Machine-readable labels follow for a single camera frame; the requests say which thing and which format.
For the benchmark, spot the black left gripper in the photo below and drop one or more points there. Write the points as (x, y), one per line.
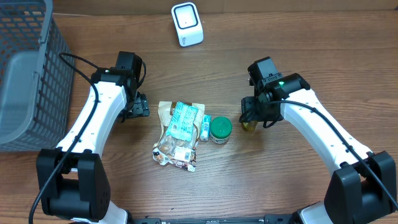
(142, 107)

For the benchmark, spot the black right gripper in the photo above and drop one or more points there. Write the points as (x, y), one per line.
(249, 109)

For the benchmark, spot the yellow juice bottle silver cap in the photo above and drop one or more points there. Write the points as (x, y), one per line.
(249, 126)

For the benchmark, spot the green lid white jar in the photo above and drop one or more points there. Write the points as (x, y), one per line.
(220, 129)

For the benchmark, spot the teal white tissue pack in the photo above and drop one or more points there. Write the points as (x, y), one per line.
(205, 128)

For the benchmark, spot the brown white snack packet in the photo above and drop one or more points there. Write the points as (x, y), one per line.
(169, 150)

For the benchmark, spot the teal white snack packet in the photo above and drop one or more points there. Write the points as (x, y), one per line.
(181, 125)

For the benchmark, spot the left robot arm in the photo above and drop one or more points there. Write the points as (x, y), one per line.
(73, 184)

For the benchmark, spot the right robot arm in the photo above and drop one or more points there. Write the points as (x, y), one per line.
(363, 185)

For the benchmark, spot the white barcode scanner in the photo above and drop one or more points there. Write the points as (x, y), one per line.
(187, 24)

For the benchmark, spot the grey plastic mesh basket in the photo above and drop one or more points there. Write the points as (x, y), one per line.
(36, 86)

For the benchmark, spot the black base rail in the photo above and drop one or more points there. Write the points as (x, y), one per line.
(214, 220)

